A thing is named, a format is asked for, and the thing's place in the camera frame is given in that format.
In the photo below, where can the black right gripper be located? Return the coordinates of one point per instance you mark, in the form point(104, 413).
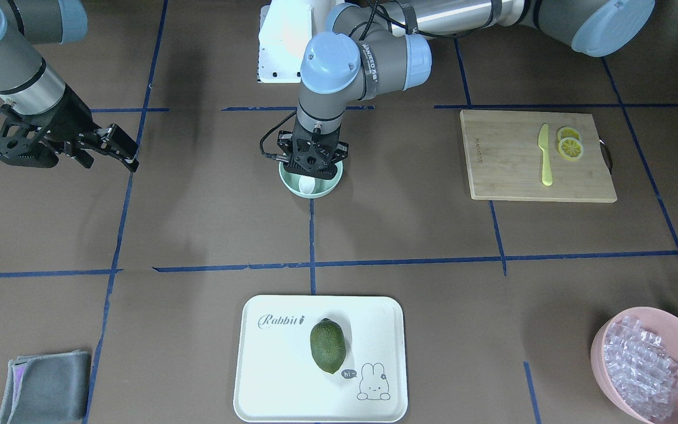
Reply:
point(73, 115)

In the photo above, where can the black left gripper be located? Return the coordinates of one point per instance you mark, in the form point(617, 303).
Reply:
point(342, 151)

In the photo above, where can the white plastic spoon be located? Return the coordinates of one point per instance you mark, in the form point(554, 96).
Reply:
point(307, 185)

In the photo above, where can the mint green bowl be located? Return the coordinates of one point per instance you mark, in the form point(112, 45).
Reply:
point(324, 187)

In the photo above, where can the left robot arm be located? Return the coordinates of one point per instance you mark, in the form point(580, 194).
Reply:
point(364, 52)

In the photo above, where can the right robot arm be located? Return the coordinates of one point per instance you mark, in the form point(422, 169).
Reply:
point(27, 82)

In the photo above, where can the pink bowl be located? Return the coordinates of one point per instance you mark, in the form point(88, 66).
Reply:
point(657, 321)

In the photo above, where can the bamboo cutting board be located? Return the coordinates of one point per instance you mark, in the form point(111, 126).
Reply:
point(504, 161)

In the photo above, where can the green avocado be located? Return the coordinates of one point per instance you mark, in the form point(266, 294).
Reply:
point(328, 346)

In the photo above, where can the yellow plastic knife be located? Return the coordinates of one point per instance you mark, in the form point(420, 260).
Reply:
point(543, 144)

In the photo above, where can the cream rabbit tray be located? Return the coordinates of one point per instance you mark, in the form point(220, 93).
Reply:
point(277, 379)

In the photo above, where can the upper lemon slice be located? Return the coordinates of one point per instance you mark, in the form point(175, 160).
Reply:
point(568, 132)

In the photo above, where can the lemon slice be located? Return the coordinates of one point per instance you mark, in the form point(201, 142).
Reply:
point(570, 148)
point(568, 132)

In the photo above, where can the lower lemon slice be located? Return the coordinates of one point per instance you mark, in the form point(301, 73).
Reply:
point(570, 148)

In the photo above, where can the grey folded cloth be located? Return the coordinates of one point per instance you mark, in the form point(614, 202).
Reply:
point(50, 388)

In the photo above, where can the clear ice cubes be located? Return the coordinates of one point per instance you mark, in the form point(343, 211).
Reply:
point(640, 368)

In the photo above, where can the white pillar mount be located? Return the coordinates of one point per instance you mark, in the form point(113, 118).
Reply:
point(285, 29)

